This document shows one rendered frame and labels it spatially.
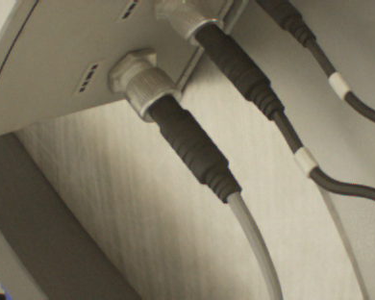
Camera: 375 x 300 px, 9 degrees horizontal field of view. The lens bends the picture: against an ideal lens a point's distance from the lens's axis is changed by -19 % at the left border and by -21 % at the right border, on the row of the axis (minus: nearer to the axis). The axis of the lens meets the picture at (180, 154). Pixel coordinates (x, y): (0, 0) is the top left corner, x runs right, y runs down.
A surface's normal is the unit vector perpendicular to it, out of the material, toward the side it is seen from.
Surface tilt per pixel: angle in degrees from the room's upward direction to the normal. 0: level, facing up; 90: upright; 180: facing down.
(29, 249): 42
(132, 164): 90
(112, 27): 132
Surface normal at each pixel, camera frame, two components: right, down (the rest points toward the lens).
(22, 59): 0.55, 0.70
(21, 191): 0.34, -0.74
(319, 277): -0.74, 0.17
